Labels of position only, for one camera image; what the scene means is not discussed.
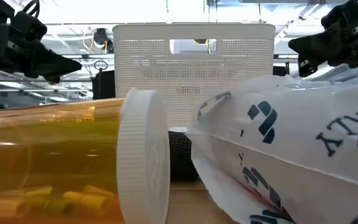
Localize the orange pill bottle white cap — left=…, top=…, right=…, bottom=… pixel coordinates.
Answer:
left=0, top=88, right=171, bottom=224

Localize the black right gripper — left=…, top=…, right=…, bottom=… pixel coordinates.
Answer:
left=288, top=0, right=358, bottom=78

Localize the black background equipment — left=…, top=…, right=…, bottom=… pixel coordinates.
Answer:
left=91, top=60, right=116, bottom=100

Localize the black rectangular block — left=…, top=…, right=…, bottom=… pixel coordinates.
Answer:
left=168, top=130, right=200, bottom=183

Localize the white printed plastic packet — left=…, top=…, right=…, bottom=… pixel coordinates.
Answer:
left=185, top=73, right=358, bottom=224

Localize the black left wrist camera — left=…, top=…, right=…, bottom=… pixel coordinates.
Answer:
left=11, top=11, right=48, bottom=41

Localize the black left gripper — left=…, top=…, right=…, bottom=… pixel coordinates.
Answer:
left=0, top=23, right=83, bottom=84

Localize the white perforated plastic basket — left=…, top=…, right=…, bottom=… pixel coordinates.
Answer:
left=112, top=23, right=276, bottom=133

